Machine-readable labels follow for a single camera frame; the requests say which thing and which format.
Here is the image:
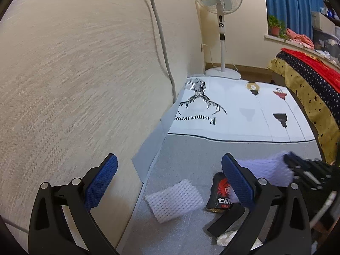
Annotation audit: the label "black snack packet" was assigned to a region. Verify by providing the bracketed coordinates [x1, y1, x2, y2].
[204, 172, 241, 213]

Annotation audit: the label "pink folded clothes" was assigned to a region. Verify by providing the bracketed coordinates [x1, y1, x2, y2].
[285, 28, 315, 49]

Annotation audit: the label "blue curtain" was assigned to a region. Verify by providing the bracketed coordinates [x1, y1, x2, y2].
[262, 0, 326, 41]

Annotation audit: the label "white window sill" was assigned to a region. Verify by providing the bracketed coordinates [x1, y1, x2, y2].
[264, 34, 340, 67]

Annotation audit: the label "translucent blue storage box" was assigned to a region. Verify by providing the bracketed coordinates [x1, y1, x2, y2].
[312, 29, 340, 51]

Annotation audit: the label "white paper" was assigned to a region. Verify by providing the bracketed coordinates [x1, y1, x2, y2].
[216, 230, 263, 248]

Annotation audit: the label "potted green plant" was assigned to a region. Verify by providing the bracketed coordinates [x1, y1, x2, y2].
[267, 14, 287, 39]

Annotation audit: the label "grey white printed tablecloth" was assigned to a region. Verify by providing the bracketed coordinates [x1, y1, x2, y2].
[131, 76, 323, 255]

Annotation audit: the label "grey storage box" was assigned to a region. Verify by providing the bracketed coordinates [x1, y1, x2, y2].
[311, 11, 336, 32]

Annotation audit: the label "black plastic strip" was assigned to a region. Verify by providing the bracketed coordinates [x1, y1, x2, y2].
[207, 204, 246, 237]

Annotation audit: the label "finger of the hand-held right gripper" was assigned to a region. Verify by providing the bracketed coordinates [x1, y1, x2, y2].
[292, 169, 335, 192]
[283, 151, 332, 169]

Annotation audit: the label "white foam net sleeve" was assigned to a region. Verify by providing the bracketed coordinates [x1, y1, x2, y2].
[236, 151, 294, 187]
[145, 179, 204, 224]

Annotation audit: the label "white cable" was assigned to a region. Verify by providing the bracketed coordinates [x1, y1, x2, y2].
[309, 191, 336, 227]

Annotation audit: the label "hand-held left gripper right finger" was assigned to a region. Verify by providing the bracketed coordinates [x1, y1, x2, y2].
[221, 153, 312, 255]

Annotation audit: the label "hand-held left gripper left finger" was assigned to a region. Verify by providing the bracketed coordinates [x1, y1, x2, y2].
[28, 153, 119, 255]

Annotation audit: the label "grey wall cable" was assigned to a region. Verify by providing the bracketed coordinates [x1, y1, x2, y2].
[147, 0, 177, 104]

